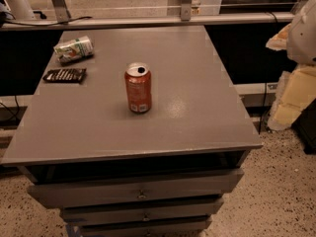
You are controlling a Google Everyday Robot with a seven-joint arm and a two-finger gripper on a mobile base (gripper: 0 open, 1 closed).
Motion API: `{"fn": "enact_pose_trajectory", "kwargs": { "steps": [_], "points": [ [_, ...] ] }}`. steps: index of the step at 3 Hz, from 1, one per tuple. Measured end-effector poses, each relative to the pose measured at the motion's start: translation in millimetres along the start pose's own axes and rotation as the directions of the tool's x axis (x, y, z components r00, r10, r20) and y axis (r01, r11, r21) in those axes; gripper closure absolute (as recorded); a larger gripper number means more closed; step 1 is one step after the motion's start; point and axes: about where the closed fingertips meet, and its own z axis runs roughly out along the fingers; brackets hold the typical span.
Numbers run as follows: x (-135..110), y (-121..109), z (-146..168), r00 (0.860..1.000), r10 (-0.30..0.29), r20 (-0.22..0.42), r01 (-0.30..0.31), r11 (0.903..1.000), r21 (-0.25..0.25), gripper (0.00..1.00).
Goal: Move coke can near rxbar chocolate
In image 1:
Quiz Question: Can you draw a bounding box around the black cable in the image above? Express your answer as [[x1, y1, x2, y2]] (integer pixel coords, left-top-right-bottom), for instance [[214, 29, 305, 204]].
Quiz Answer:
[[3, 15, 93, 28]]

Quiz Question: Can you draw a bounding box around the grey metal rail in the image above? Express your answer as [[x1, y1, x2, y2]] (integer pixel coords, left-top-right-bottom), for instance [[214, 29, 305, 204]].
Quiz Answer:
[[0, 12, 294, 31]]

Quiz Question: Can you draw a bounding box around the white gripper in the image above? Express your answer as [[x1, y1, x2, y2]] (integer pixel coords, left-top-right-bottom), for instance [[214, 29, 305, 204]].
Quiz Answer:
[[266, 0, 316, 130]]

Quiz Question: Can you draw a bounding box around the grey drawer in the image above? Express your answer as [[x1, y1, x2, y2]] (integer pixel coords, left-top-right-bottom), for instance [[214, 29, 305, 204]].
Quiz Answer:
[[80, 216, 210, 237], [61, 196, 223, 226], [28, 168, 244, 208]]

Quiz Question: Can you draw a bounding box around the top grey drawer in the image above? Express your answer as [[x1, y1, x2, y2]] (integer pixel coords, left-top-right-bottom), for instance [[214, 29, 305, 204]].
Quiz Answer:
[[28, 168, 244, 208]]

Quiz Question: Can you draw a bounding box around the dark rxbar chocolate bar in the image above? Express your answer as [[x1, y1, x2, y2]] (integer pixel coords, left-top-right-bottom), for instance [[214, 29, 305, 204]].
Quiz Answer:
[[42, 68, 86, 83]]

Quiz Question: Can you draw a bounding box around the red coke can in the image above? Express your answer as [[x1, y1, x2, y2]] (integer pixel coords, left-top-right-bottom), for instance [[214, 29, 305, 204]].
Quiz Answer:
[[124, 62, 152, 114]]

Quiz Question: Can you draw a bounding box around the bottom grey drawer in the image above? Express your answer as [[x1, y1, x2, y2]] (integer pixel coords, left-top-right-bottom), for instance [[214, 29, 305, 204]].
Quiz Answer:
[[80, 216, 210, 237]]

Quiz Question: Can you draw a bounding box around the crushed green white can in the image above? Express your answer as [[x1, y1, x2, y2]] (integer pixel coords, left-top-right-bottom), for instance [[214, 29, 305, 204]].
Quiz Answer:
[[53, 36, 94, 63]]

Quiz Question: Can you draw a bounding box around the middle grey drawer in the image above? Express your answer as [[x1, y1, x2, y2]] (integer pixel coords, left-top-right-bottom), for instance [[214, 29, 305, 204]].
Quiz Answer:
[[61, 196, 223, 226]]

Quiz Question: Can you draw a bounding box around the grey drawer cabinet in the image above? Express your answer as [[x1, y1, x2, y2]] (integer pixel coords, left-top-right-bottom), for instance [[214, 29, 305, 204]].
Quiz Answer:
[[0, 25, 264, 237]]

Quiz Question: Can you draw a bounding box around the white pipe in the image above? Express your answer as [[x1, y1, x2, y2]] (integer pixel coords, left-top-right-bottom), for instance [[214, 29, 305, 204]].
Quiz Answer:
[[5, 0, 35, 20]]

